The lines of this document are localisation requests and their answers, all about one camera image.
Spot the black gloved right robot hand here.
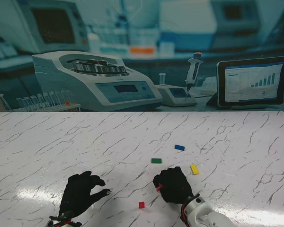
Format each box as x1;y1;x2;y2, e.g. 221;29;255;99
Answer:
152;166;194;204

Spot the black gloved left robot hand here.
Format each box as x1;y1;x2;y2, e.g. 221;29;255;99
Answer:
58;170;111;217

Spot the printed laboratory photo backdrop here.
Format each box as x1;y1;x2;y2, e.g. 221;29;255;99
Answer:
0;0;284;113

